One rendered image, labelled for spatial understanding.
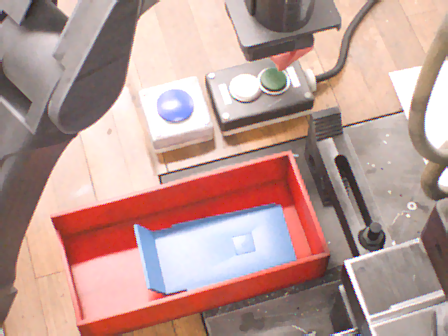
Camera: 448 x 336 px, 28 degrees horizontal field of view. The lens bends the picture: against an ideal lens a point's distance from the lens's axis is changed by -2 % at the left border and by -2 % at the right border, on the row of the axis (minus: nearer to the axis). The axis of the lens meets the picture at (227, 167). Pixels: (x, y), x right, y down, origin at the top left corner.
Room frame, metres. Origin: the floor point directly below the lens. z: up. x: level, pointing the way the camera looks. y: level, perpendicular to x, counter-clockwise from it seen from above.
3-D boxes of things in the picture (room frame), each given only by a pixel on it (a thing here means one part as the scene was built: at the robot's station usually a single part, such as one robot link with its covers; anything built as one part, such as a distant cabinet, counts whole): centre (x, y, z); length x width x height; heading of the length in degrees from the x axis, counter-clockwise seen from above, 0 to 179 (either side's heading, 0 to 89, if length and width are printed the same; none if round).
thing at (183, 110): (0.51, 0.06, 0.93); 0.04 x 0.04 x 0.02
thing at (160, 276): (0.35, 0.01, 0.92); 0.15 x 0.07 x 0.03; 104
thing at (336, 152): (0.38, -0.13, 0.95); 0.15 x 0.03 x 0.10; 18
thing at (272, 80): (0.54, -0.05, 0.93); 0.03 x 0.03 x 0.02
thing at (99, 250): (0.35, 0.04, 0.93); 0.25 x 0.12 x 0.06; 108
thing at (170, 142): (0.51, 0.06, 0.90); 0.07 x 0.07 x 0.06; 18
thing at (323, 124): (0.44, -0.11, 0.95); 0.06 x 0.03 x 0.09; 18
